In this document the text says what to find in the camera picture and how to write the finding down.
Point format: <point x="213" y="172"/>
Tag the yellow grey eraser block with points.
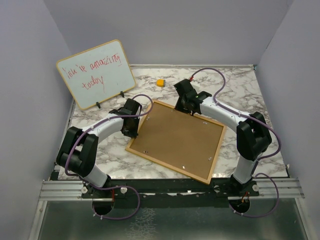
<point x="161" y="83"/>

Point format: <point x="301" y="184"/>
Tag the small whiteboard yellow rim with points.
<point x="97" y="74"/>

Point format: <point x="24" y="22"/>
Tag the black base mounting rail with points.
<point x="171" y="193"/>

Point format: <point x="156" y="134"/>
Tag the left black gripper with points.
<point x="133" y="133"/>

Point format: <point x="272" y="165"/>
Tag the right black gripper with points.
<point x="179" y="107"/>

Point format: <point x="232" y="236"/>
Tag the yellow picture frame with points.
<point x="184" y="143"/>

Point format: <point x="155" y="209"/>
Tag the aluminium extrusion rail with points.
<point x="61" y="190"/>

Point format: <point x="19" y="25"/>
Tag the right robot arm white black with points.
<point x="252" y="136"/>

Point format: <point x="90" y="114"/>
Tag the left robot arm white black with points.
<point x="82" y="143"/>

